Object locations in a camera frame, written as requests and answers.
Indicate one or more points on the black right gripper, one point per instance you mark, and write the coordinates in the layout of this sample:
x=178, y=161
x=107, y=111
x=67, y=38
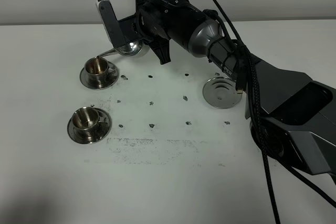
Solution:
x=169, y=19

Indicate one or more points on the stainless steel teapot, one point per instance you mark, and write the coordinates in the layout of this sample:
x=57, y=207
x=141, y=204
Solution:
x=136, y=48

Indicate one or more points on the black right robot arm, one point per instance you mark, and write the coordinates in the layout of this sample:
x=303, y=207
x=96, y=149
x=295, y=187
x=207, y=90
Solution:
x=292, y=116

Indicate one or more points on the far stainless steel saucer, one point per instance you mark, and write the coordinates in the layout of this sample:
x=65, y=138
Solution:
x=100, y=81

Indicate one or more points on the stainless steel saucer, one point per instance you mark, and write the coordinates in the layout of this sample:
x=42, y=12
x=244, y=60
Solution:
x=100, y=81
x=92, y=137

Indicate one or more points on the far stainless steel teacup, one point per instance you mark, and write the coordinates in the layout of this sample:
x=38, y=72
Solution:
x=96, y=65

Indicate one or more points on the stainless steel teacup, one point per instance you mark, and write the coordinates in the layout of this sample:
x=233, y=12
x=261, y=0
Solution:
x=96, y=65
x=87, y=119

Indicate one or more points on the steel saucer under teapot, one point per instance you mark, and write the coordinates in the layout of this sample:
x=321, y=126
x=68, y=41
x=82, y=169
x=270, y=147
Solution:
x=220, y=93

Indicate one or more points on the near stainless steel saucer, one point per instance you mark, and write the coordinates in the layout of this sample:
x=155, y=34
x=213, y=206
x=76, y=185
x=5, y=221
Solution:
x=92, y=137

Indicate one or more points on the near stainless steel teacup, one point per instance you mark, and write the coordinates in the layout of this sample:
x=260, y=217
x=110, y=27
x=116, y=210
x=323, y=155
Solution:
x=87, y=119

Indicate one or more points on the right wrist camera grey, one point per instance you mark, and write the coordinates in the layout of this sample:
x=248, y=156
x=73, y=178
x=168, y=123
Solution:
x=120, y=32

